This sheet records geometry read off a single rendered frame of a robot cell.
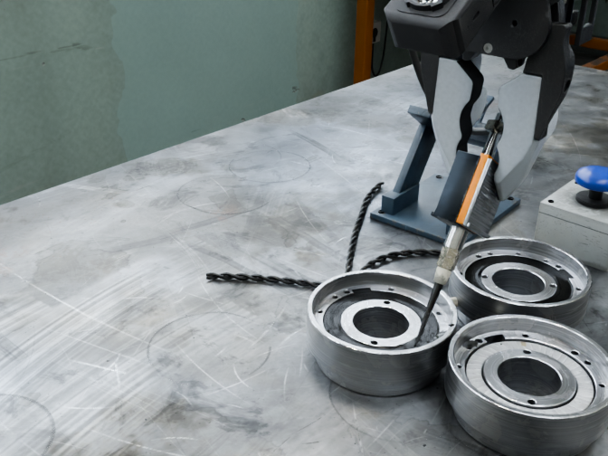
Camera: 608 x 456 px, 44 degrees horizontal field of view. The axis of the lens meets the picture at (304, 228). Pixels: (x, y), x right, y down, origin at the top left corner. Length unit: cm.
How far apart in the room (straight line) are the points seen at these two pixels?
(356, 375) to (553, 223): 28
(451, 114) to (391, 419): 20
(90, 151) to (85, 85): 20
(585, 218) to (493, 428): 27
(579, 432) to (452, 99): 22
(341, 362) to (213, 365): 10
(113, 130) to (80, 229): 159
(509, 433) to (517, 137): 18
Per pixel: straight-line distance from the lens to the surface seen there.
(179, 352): 56
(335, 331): 53
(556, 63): 48
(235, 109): 263
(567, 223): 71
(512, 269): 63
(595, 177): 71
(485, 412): 48
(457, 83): 51
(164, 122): 243
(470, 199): 50
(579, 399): 51
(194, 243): 70
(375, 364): 50
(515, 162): 50
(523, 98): 49
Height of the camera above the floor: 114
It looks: 28 degrees down
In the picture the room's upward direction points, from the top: 1 degrees clockwise
